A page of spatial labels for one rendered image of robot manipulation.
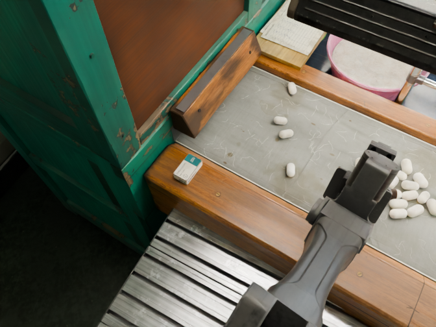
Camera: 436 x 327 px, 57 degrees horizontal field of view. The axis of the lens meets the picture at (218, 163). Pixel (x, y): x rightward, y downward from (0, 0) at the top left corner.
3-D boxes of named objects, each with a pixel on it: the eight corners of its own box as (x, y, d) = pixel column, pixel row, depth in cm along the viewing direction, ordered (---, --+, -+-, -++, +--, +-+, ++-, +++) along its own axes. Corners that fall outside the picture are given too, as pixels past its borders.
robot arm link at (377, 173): (357, 141, 64) (340, 156, 54) (408, 169, 61) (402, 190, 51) (322, 199, 69) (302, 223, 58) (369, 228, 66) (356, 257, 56)
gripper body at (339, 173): (339, 164, 73) (331, 174, 67) (393, 191, 70) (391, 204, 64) (324, 194, 76) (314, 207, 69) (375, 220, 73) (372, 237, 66)
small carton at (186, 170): (187, 185, 86) (186, 181, 84) (173, 178, 87) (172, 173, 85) (202, 164, 88) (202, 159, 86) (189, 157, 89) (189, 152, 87)
